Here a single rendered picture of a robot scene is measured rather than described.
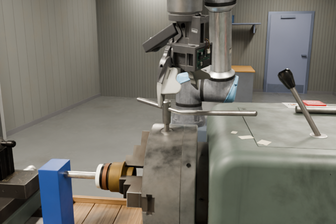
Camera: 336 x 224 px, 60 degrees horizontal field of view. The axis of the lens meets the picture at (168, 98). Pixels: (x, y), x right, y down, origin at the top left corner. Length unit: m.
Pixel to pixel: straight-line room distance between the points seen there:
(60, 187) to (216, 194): 0.48
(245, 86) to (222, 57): 5.88
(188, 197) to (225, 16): 0.67
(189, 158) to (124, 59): 6.77
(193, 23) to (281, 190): 0.37
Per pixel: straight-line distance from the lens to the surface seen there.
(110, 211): 1.10
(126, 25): 7.38
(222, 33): 1.13
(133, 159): 0.86
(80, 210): 1.13
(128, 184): 0.78
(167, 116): 0.74
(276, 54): 8.49
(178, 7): 0.62
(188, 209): 0.71
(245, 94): 7.06
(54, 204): 0.95
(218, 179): 0.61
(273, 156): 0.61
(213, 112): 0.66
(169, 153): 0.71
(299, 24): 8.58
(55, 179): 0.91
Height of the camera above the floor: 1.47
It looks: 12 degrees down
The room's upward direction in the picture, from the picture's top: straight up
